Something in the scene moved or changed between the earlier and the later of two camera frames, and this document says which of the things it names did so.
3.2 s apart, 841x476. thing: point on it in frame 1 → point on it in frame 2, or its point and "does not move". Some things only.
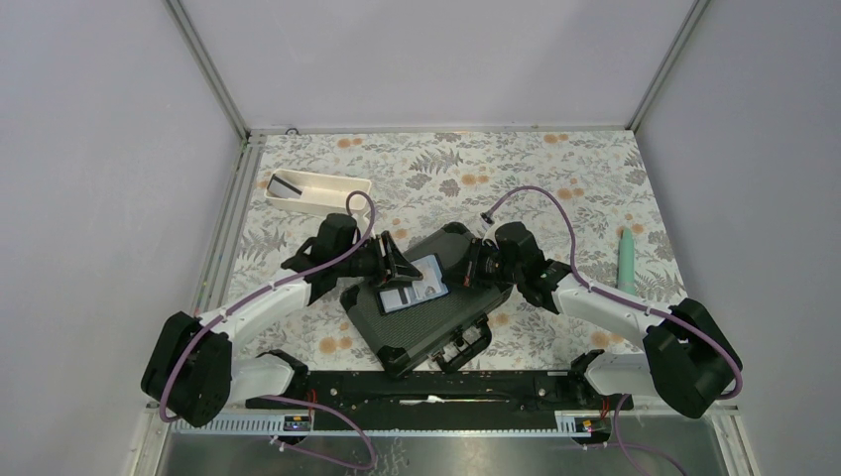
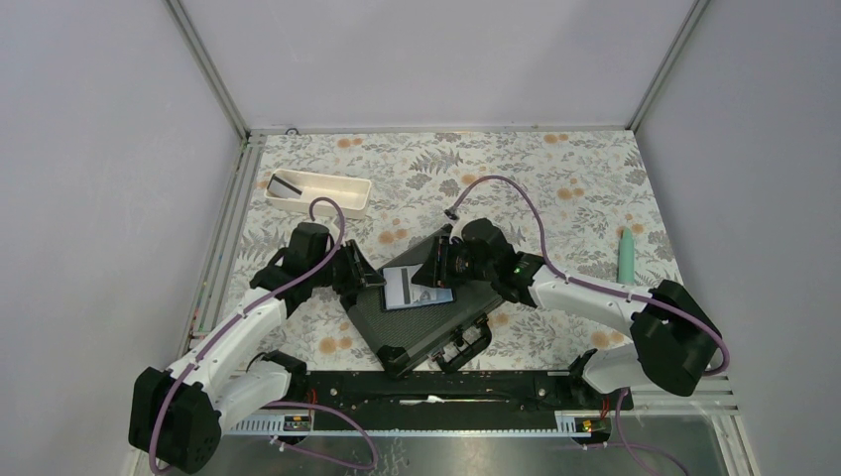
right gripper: [473, 278] → [435, 270]
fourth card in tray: [283, 188] does not move
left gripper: [395, 272] → [360, 273]
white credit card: [395, 298] does not move
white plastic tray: [316, 191] does not move
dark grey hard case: [433, 335] does not move
